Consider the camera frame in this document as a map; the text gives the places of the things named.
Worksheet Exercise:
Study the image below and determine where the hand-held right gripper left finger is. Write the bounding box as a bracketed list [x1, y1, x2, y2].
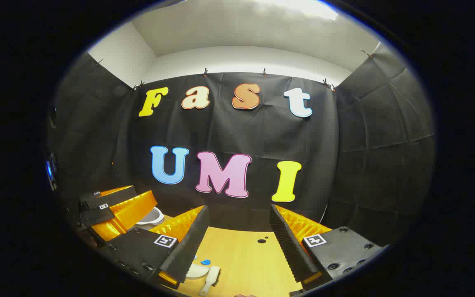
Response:
[97, 205, 209, 289]

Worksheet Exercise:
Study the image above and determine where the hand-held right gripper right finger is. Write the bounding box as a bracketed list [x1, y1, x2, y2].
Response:
[270, 204, 384, 291]

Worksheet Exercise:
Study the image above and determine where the white garbage bin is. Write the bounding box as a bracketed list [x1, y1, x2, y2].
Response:
[136, 206, 165, 226]

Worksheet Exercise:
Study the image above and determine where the white dustpan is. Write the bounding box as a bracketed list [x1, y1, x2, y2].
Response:
[186, 263, 210, 280]

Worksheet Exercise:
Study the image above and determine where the small white broom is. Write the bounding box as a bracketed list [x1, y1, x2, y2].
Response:
[198, 266, 221, 297]

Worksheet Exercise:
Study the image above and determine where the wooden desktop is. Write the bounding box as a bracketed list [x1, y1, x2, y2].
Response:
[128, 214, 304, 297]

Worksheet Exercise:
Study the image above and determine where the row of black cloth clips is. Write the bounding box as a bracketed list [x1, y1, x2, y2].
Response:
[95, 49, 372, 92]

